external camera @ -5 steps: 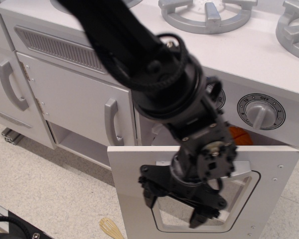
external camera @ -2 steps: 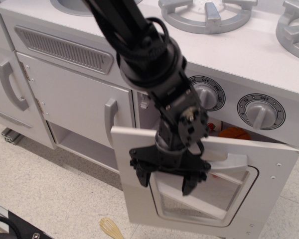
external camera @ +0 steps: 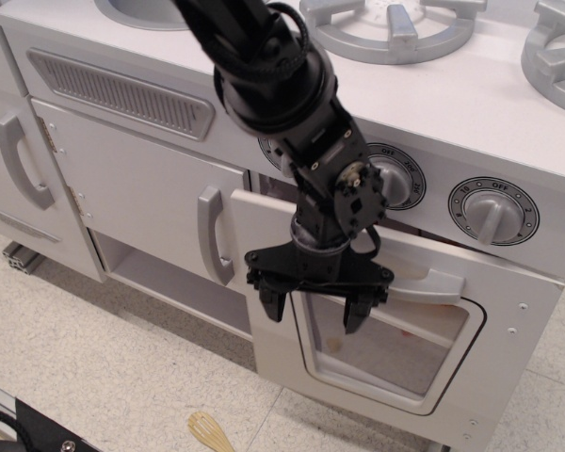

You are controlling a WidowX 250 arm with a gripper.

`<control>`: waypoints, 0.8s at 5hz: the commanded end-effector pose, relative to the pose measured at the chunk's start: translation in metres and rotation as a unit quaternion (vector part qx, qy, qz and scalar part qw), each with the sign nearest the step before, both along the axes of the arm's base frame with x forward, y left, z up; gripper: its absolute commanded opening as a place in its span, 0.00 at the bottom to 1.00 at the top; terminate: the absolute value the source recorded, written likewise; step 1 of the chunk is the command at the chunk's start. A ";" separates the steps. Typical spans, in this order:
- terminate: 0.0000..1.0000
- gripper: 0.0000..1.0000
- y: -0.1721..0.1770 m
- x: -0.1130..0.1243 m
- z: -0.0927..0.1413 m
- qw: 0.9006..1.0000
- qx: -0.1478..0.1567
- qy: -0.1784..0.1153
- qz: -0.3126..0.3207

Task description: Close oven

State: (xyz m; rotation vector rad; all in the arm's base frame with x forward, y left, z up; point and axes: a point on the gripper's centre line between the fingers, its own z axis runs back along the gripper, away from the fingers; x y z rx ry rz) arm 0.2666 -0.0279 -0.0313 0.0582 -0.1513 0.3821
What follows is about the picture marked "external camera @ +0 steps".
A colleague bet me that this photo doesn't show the grey oven door handle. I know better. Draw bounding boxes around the grey oven door handle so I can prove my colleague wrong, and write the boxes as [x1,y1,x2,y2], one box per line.
[388,268,465,305]

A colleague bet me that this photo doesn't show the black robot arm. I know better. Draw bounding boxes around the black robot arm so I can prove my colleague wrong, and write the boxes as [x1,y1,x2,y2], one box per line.
[177,1,394,333]

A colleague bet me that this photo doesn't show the grey toy sink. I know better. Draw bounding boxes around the grey toy sink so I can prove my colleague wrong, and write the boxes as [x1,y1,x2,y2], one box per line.
[94,0,188,31]

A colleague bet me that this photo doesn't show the wooden slotted spatula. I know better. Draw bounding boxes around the wooden slotted spatula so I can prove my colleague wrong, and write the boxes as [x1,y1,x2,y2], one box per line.
[187,412,234,452]

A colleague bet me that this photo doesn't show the grey stove knob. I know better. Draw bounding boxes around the grey stove knob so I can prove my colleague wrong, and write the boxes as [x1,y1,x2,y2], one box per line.
[368,142,427,210]
[258,137,293,178]
[448,176,540,247]

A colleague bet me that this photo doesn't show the white cabinet door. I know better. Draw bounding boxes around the white cabinet door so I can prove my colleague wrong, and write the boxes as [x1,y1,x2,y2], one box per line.
[32,100,249,281]

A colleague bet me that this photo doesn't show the aluminium frame rail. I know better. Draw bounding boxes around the aluminium frame rail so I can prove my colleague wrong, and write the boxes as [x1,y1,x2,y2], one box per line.
[3,242,45,275]

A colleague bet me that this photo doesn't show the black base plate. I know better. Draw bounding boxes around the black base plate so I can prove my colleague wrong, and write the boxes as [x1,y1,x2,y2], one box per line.
[0,398,99,452]

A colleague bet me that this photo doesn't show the black cable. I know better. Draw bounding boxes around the black cable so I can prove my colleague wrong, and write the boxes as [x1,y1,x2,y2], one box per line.
[357,224,382,260]

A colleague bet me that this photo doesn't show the right grey burner grate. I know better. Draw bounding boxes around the right grey burner grate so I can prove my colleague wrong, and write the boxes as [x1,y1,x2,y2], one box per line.
[521,1,565,110]

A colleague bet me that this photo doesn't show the grey vent grille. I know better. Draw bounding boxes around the grey vent grille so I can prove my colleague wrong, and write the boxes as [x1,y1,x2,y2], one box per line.
[26,48,216,141]

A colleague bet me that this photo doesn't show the grey stove burner grate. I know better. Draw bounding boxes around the grey stove burner grate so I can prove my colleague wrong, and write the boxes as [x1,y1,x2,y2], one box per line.
[299,1,488,65]

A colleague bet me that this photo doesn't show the middle grey stove knob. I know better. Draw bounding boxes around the middle grey stove knob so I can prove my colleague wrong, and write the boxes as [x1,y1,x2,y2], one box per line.
[368,142,427,210]

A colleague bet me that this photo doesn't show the left grey stove knob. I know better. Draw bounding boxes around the left grey stove knob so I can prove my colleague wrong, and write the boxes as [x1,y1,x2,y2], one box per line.
[258,137,293,178]

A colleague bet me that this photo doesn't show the grey cabinet door handle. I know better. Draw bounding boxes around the grey cabinet door handle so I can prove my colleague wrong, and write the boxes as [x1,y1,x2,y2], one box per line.
[197,186,234,286]

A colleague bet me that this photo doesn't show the white oven door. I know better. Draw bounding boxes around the white oven door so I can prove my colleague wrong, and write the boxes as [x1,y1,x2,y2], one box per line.
[227,188,565,417]

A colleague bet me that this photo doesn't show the white toy kitchen body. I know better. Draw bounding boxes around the white toy kitchen body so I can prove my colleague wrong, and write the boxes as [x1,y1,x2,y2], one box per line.
[0,1,565,451]

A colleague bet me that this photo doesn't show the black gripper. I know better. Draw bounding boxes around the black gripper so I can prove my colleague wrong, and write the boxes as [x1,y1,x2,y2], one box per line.
[245,241,395,334]

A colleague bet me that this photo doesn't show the grey fridge door handle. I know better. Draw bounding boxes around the grey fridge door handle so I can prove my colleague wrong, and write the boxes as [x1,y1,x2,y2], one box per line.
[0,113,55,211]

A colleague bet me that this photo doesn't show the right grey stove knob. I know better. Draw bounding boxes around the right grey stove knob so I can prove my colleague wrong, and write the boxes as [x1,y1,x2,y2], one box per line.
[448,176,540,247]

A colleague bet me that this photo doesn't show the white left fridge door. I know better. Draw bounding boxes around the white left fridge door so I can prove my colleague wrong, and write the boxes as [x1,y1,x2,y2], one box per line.
[0,91,105,282]

